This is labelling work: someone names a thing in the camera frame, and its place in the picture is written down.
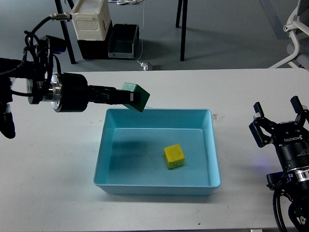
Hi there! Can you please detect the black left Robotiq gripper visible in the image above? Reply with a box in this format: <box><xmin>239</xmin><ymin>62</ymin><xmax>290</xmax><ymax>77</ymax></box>
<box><xmin>49</xmin><ymin>73</ymin><xmax>141</xmax><ymax>113</ymax></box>

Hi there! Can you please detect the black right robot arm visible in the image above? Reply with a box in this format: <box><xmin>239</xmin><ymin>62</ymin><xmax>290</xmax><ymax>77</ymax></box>
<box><xmin>249</xmin><ymin>96</ymin><xmax>309</xmax><ymax>232</ymax></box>

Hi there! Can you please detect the yellow cube block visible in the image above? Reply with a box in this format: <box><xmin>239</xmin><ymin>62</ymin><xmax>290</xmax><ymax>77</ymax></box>
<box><xmin>164</xmin><ymin>144</ymin><xmax>185</xmax><ymax>169</ymax></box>

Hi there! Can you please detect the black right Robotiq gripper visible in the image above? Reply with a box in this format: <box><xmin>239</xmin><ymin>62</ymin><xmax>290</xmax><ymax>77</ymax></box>
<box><xmin>249</xmin><ymin>96</ymin><xmax>309</xmax><ymax>172</ymax></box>

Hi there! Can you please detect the black open bin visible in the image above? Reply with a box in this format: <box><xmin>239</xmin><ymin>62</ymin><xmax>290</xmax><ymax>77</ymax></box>
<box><xmin>108</xmin><ymin>24</ymin><xmax>140</xmax><ymax>59</ymax></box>

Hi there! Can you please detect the green cube block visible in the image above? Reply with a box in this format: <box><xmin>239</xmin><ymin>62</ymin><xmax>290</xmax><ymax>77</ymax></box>
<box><xmin>122</xmin><ymin>83</ymin><xmax>150</xmax><ymax>113</ymax></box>

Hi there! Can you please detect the white office chair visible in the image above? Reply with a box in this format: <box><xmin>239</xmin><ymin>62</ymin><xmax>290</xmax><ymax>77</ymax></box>
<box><xmin>270</xmin><ymin>0</ymin><xmax>309</xmax><ymax>70</ymax></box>

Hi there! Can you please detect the white cable with plug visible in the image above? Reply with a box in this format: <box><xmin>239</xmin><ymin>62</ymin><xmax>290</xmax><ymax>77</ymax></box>
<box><xmin>107</xmin><ymin>0</ymin><xmax>156</xmax><ymax>72</ymax></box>

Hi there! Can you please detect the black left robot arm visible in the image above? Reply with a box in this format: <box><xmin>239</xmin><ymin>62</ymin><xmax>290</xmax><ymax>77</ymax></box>
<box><xmin>0</xmin><ymin>14</ymin><xmax>146</xmax><ymax>139</ymax></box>

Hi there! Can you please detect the black table leg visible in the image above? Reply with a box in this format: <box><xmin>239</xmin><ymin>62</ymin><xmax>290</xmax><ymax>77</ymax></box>
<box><xmin>175</xmin><ymin>0</ymin><xmax>188</xmax><ymax>61</ymax></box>
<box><xmin>55</xmin><ymin>0</ymin><xmax>77</xmax><ymax>64</ymax></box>

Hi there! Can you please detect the black crate under white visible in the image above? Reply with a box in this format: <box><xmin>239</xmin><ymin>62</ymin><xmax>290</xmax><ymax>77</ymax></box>
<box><xmin>76</xmin><ymin>20</ymin><xmax>113</xmax><ymax>59</ymax></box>

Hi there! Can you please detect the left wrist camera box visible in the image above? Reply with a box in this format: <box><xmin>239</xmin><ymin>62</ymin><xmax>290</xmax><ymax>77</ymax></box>
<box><xmin>46</xmin><ymin>35</ymin><xmax>67</xmax><ymax>54</ymax></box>

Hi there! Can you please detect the light blue plastic tray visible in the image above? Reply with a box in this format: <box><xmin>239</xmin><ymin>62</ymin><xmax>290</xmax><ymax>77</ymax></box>
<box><xmin>94</xmin><ymin>108</ymin><xmax>221</xmax><ymax>195</ymax></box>

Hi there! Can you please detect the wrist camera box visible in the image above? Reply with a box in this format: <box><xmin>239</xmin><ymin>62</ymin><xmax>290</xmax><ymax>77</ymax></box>
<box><xmin>266</xmin><ymin>172</ymin><xmax>288</xmax><ymax>189</ymax></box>
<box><xmin>46</xmin><ymin>35</ymin><xmax>67</xmax><ymax>54</ymax></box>

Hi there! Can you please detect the white plastic crate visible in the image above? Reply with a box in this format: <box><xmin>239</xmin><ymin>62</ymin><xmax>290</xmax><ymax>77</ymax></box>
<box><xmin>70</xmin><ymin>0</ymin><xmax>111</xmax><ymax>41</ymax></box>

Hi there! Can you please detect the black table leg left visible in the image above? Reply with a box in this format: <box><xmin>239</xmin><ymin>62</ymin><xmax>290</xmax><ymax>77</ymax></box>
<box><xmin>55</xmin><ymin>0</ymin><xmax>77</xmax><ymax>64</ymax></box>

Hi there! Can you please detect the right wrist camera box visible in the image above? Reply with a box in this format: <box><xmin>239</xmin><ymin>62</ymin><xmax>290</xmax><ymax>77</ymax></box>
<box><xmin>266</xmin><ymin>172</ymin><xmax>288</xmax><ymax>189</ymax></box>

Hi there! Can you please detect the black table leg right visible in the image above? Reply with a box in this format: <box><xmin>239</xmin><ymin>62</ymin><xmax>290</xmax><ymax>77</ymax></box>
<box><xmin>175</xmin><ymin>0</ymin><xmax>188</xmax><ymax>61</ymax></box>

